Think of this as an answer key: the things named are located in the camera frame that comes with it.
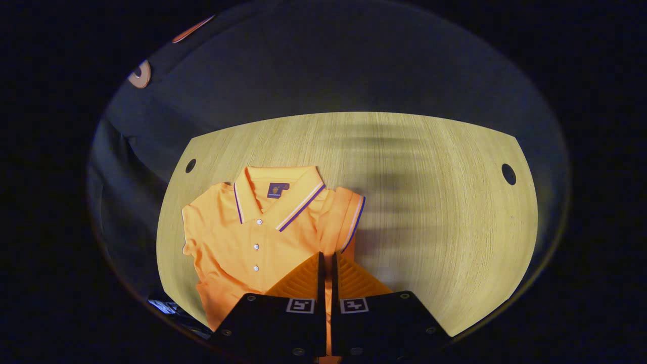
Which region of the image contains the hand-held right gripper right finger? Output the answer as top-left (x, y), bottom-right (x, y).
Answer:
top-left (331, 251), bottom-right (453, 361)

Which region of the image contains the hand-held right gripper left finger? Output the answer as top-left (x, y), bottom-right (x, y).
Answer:
top-left (210, 251), bottom-right (327, 361)

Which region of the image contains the orange polo T-shirt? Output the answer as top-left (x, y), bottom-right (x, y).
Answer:
top-left (181, 165), bottom-right (366, 364)

